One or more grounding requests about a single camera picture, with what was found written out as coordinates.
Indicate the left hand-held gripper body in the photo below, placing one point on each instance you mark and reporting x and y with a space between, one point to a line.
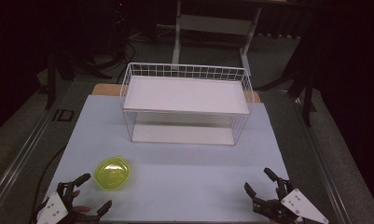
53 209

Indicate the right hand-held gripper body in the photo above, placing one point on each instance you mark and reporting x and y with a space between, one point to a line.
295 207

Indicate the yellow-green plastic bowl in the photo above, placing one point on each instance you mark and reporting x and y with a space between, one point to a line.
112 174

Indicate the person's left hand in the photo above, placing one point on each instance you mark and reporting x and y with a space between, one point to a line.
79 209

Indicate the person's right hand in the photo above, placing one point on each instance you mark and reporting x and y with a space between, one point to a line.
274 221

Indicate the pale blue table sheet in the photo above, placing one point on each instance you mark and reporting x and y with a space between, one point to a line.
181 180

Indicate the black tripod stand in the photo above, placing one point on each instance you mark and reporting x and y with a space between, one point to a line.
55 71
304 81

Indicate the metal floor rail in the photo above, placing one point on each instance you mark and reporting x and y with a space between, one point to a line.
23 155
323 161

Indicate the black square floor bracket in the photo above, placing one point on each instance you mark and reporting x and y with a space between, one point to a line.
63 115

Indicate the white metal desk frame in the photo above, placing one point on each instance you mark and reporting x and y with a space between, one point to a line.
212 25

